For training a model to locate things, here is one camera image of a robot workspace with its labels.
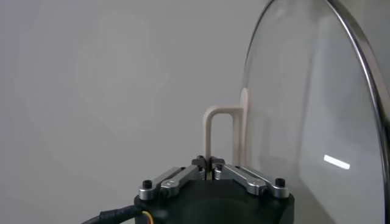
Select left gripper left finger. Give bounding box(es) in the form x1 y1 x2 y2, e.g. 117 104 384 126
138 155 210 201

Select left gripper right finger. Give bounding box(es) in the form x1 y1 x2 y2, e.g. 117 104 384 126
210 155 290 199

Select glass lid with cream handle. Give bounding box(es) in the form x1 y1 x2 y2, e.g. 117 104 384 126
202 0 390 224

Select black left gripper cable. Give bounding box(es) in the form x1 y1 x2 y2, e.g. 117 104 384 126
80 204 155 224

